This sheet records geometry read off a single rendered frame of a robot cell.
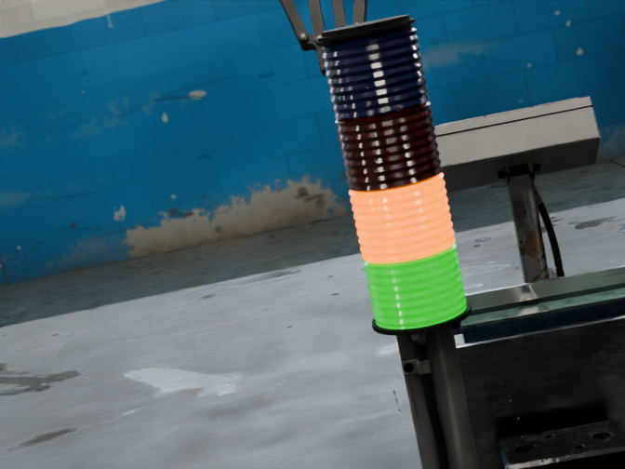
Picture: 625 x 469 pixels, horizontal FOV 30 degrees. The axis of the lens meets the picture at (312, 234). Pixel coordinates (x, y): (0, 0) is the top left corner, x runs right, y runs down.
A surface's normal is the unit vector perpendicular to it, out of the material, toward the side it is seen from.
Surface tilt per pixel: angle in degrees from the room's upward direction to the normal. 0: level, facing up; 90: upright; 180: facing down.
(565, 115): 58
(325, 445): 0
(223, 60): 90
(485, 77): 90
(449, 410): 90
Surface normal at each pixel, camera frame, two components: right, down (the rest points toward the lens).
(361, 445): -0.20, -0.96
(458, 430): -0.05, 0.21
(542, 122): -0.15, -0.33
